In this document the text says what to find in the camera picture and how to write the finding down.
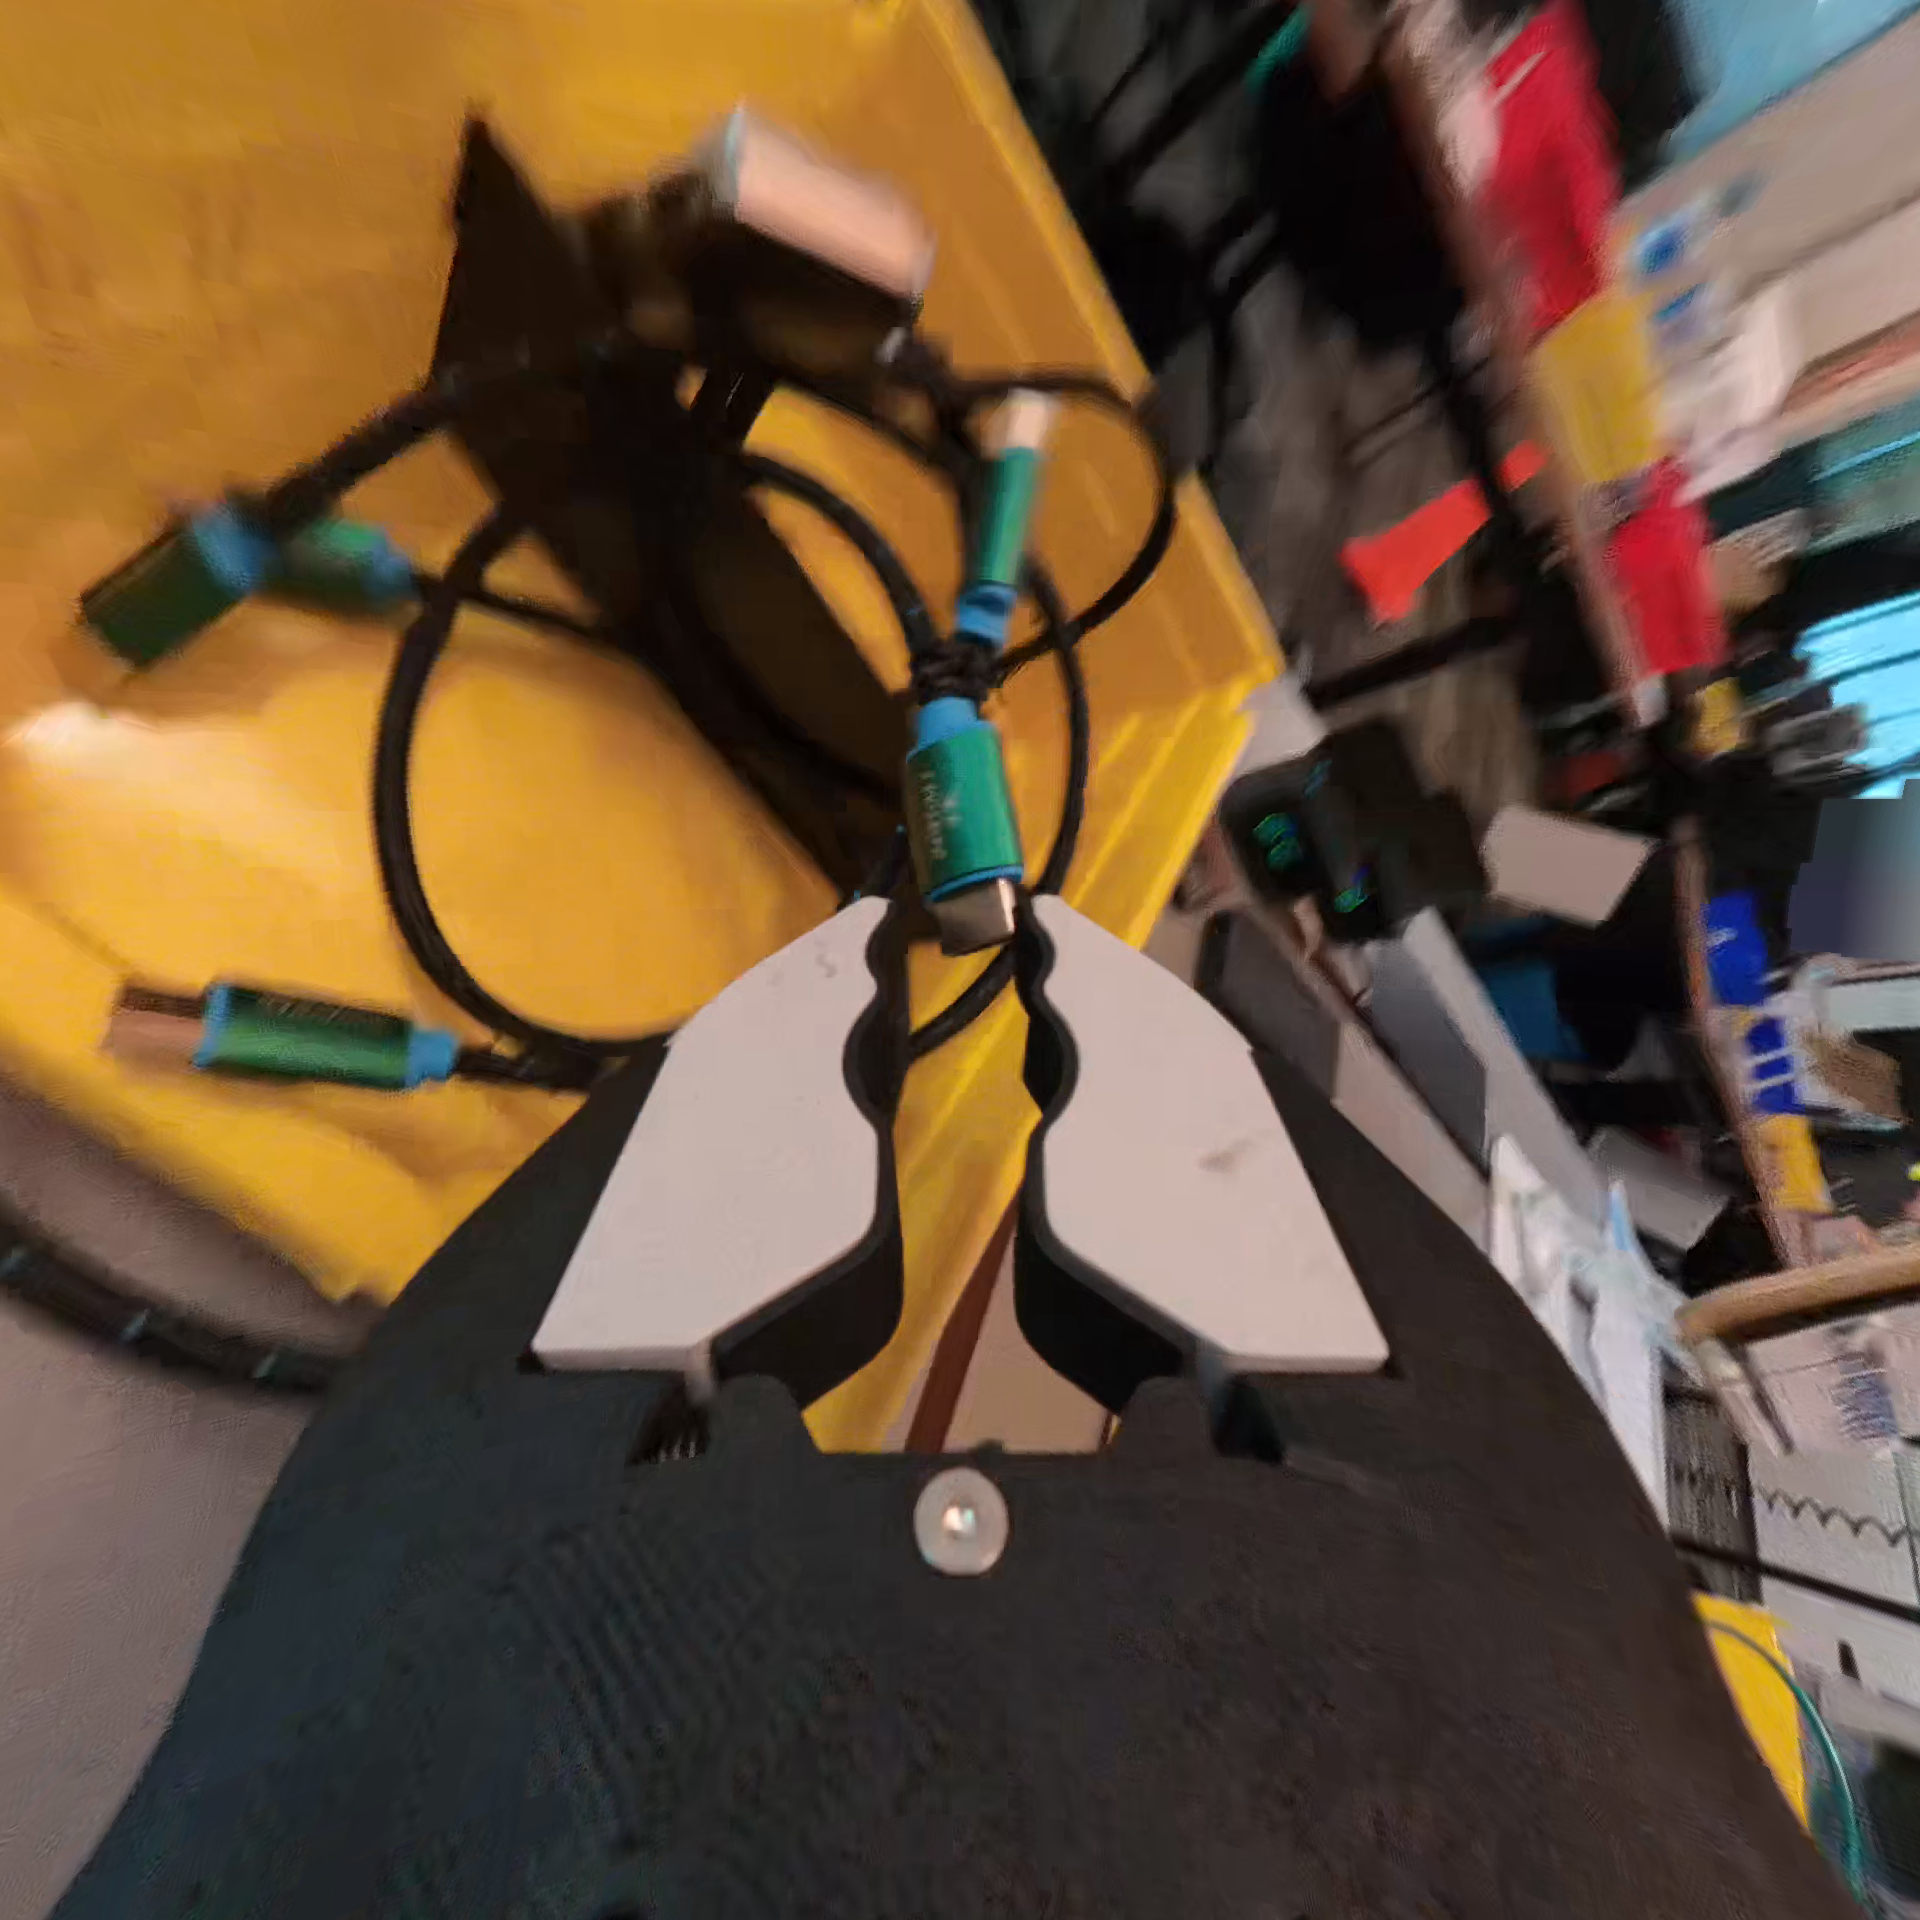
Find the grey desk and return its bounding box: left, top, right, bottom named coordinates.
left=0, top=1053, right=1122, bottom=1920

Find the thin black green-plug cable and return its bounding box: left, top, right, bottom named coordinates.
left=374, top=375, right=1178, bottom=1053
left=102, top=979, right=664, bottom=1099
left=277, top=517, right=634, bottom=650

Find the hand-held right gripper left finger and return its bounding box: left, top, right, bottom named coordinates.
left=532, top=896, right=905, bottom=1411

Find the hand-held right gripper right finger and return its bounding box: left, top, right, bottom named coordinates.
left=1015, top=896, right=1393, bottom=1415

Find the white flat box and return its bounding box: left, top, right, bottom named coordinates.
left=1475, top=807, right=1654, bottom=926

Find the orange traffic cone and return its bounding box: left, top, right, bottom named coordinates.
left=1338, top=452, right=1538, bottom=625

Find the black device with green lights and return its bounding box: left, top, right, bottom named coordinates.
left=1222, top=727, right=1487, bottom=944

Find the thick braided green-plug cable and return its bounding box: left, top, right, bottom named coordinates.
left=0, top=375, right=496, bottom=1387

